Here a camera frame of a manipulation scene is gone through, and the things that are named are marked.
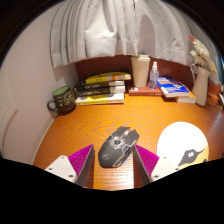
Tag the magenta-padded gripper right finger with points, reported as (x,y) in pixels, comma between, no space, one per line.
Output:
(163,166)

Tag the white pitcher vase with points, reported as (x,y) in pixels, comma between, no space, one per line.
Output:
(201,87)

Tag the yellow and white book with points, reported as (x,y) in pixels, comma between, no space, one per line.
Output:
(100,99)

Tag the dark mug with green inside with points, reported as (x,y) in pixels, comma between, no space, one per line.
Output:
(64,99)

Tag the black and yellow book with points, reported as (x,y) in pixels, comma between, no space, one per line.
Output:
(106,77)

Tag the white curtain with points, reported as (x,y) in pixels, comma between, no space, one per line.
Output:
(110,30)

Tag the clear spray bottle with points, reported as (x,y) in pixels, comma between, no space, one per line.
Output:
(153,78)

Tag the thick black book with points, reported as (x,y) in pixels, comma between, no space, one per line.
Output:
(100,91)

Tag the thin black book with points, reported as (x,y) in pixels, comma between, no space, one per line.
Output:
(100,85)

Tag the dark red book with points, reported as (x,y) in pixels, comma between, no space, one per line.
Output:
(143,91)

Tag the dark grey computer mouse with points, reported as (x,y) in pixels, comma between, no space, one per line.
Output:
(116,148)

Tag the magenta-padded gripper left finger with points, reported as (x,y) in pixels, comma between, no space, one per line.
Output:
(61,166)

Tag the beige tumbler with lid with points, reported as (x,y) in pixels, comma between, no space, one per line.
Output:
(140,71)

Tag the orange and white book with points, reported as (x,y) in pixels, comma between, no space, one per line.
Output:
(187,99)

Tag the blue and white book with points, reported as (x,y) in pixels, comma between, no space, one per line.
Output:
(171,86)

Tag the round white yellow mouse pad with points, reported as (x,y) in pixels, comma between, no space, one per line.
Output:
(178,140)

